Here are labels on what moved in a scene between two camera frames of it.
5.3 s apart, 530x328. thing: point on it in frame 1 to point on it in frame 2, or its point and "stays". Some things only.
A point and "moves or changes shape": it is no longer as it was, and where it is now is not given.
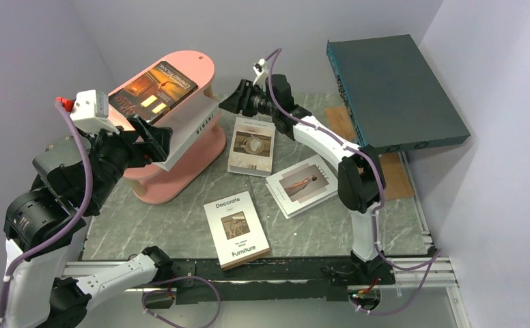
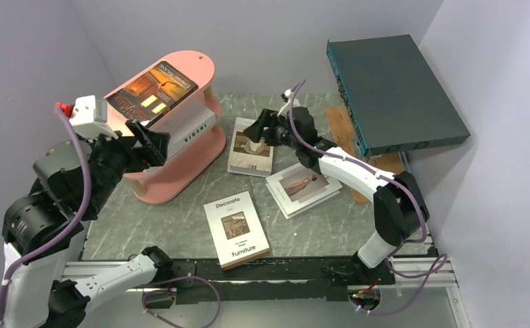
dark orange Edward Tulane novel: (153, 95) stays
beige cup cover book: (251, 147) stays
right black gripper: (239, 102) to (267, 120)
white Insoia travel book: (188, 130) moves or changes shape
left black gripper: (155, 143) stays
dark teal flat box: (392, 98) stays
